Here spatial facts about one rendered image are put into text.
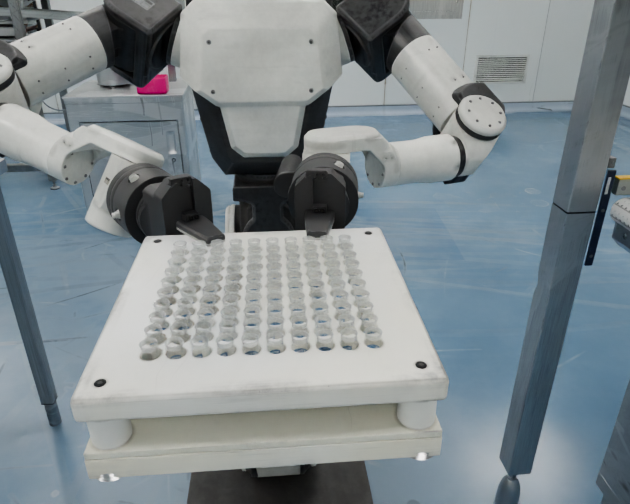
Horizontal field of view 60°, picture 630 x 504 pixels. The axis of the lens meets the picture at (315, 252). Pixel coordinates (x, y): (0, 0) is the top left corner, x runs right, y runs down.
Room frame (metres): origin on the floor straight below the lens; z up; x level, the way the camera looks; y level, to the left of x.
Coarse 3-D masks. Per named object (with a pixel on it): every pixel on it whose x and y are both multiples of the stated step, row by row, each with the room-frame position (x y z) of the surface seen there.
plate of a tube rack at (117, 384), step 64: (320, 256) 0.46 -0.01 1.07; (384, 256) 0.46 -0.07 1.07; (128, 320) 0.35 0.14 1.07; (192, 320) 0.35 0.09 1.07; (384, 320) 0.35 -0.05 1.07; (128, 384) 0.28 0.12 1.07; (192, 384) 0.28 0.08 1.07; (256, 384) 0.28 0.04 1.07; (320, 384) 0.28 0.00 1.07; (384, 384) 0.28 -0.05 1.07; (448, 384) 0.28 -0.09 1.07
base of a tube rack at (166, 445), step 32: (192, 416) 0.30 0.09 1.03; (224, 416) 0.30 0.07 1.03; (256, 416) 0.30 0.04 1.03; (288, 416) 0.30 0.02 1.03; (320, 416) 0.30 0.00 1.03; (352, 416) 0.30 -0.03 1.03; (384, 416) 0.30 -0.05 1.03; (96, 448) 0.27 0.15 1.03; (128, 448) 0.27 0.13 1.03; (160, 448) 0.27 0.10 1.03; (192, 448) 0.27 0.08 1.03; (224, 448) 0.27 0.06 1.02; (256, 448) 0.27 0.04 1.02; (288, 448) 0.27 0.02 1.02; (320, 448) 0.27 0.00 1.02; (352, 448) 0.28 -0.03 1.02; (384, 448) 0.28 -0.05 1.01; (416, 448) 0.28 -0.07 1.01
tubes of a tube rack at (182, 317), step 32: (192, 256) 0.44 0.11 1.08; (256, 256) 0.44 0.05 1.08; (288, 256) 0.44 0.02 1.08; (192, 288) 0.38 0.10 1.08; (224, 288) 0.38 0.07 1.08; (256, 288) 0.39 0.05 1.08; (288, 288) 0.38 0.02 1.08; (320, 288) 0.38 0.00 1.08; (224, 320) 0.34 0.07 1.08; (256, 320) 0.34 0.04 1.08; (320, 320) 0.34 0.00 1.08; (352, 320) 0.34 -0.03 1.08
